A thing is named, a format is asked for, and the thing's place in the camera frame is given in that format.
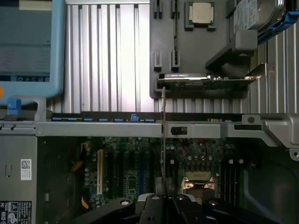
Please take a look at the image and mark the black RAM slot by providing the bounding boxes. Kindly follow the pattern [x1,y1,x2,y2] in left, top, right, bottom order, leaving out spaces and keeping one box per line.
[219,158,226,203]
[231,158,238,203]
[237,158,244,203]
[224,158,232,203]

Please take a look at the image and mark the CPU socket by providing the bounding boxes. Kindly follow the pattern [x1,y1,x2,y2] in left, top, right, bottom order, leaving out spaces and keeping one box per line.
[178,171,217,206]

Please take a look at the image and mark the green Dell motherboard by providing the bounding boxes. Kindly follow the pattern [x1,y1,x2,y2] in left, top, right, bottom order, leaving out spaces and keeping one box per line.
[79,137,243,210]

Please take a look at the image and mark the white expansion slot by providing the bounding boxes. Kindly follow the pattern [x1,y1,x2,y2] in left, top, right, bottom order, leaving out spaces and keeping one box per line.
[97,149,105,195]

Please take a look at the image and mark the open grey PC case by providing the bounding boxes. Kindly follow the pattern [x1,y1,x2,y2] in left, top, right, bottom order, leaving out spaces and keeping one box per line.
[0,95,299,224]

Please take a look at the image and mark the green graphics card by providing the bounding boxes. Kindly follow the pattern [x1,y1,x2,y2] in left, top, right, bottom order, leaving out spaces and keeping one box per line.
[157,63,268,91]

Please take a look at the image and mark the silver power supply unit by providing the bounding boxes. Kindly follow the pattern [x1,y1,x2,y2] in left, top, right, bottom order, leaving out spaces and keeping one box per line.
[0,134,39,224]

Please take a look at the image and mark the blue release latch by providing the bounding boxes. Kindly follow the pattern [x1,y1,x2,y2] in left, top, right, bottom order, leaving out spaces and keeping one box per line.
[7,99,22,116]

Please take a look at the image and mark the grey parts rack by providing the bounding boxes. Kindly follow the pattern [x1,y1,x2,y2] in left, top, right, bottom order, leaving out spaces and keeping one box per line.
[149,0,260,100]

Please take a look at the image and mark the blue framed teach pendant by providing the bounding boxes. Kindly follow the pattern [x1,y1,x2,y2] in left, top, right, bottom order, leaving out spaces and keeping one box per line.
[0,0,65,100]

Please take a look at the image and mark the silver CPU chip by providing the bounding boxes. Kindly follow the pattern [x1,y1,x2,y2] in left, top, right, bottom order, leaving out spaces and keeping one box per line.
[188,2,215,25]

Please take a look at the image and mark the silver hard disk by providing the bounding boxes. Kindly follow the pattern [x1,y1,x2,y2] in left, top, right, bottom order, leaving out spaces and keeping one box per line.
[233,0,287,31]

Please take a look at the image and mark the blue disk carrier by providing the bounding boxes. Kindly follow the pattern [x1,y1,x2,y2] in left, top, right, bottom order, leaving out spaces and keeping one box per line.
[256,10,299,39]

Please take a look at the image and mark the red black twisted wire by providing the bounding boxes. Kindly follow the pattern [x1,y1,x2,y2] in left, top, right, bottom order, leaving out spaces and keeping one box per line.
[181,140,211,161]

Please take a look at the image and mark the yellow black power wires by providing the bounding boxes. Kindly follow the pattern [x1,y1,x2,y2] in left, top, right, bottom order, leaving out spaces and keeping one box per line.
[69,142,91,210]

